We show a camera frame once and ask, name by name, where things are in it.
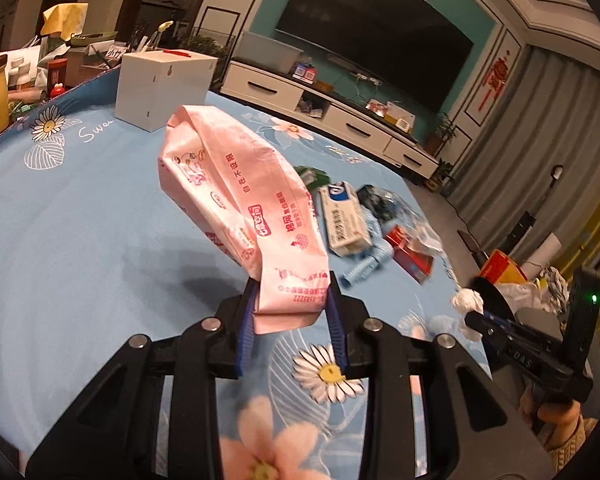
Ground grey storage box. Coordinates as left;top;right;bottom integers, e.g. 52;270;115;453
240;31;305;73

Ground blue corrugated tubes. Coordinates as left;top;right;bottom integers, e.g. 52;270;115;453
341;242;396;288

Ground black television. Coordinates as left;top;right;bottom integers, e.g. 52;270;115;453
275;0;473;113

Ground red hanging decoration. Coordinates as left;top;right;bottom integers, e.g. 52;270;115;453
482;50;516;111

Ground white plastic bag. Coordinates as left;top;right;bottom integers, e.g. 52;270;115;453
500;280;546;311

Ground white blue toothpaste box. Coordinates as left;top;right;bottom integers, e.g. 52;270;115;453
319;181;373;257

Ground red can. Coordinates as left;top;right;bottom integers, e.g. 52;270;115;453
47;58;68;91

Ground upright vacuum cleaner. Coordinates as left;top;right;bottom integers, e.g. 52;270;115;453
510;164;565;256

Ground leafy plants in planter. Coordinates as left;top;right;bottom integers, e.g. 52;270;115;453
182;35;231;61

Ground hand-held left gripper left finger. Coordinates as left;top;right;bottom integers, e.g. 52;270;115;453
25;280;261;480

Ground white paper roll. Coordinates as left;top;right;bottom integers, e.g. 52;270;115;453
522;232;563;278

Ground grey curtain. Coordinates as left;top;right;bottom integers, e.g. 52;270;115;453
447;45;600;281

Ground black bucket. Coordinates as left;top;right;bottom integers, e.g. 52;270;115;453
472;276;518;321

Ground small potted plant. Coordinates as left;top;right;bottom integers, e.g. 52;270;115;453
430;160;456;192

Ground pink tissue packet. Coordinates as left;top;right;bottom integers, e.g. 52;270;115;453
157;105;331;335

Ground black printed plastic wrapper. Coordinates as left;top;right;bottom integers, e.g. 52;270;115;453
356;185;398;223

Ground white desk calendar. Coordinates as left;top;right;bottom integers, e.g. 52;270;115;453
385;102;416;133

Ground white television cabinet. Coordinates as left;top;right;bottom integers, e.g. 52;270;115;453
220;60;440;178

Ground tall potted plant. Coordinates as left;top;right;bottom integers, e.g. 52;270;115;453
425;112;461;156

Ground red and yellow carton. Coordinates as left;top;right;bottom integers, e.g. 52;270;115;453
477;249;528;283

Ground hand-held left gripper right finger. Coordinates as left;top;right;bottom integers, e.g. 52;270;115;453
327;271;556;480

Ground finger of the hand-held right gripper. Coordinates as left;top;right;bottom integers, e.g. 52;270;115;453
464;312;532;362
480;310;557;354

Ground blue floral tablecloth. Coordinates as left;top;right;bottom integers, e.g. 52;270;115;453
0;67;491;480

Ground white tissue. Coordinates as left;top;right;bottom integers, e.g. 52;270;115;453
451;287;485;317

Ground green snack wrapper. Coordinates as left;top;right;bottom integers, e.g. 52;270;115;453
295;165;333;193

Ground person's right hand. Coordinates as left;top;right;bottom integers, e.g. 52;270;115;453
532;395;588;443

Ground crumpled clear plastic bag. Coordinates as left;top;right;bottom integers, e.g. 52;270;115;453
380;195;448;271

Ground person's right forearm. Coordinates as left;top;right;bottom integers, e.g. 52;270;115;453
545;417;600;472

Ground yellow cloth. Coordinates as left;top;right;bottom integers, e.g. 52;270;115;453
41;3;89;41

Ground red box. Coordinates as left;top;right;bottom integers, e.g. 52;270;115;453
384;226;435;284

